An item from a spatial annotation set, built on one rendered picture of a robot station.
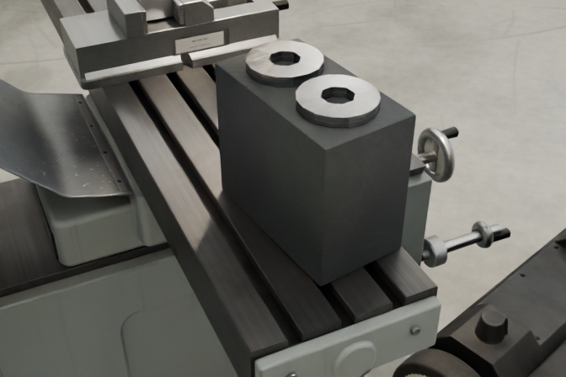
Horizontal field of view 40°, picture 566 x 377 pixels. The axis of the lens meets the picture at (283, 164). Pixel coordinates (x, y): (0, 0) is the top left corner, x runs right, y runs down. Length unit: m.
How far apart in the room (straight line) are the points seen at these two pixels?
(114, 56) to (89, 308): 0.40
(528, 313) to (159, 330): 0.62
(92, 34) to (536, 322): 0.86
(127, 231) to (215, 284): 0.35
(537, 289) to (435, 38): 2.27
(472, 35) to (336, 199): 2.87
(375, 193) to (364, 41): 2.68
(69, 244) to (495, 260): 1.48
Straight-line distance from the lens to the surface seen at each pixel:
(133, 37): 1.26
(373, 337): 0.86
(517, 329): 1.33
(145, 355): 1.40
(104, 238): 1.21
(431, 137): 1.62
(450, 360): 1.28
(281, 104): 0.83
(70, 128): 1.30
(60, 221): 1.18
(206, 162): 1.07
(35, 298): 1.24
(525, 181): 2.72
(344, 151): 0.78
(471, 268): 2.34
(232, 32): 1.32
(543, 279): 1.46
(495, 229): 1.65
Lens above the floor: 1.55
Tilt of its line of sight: 35 degrees down
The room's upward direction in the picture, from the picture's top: straight up
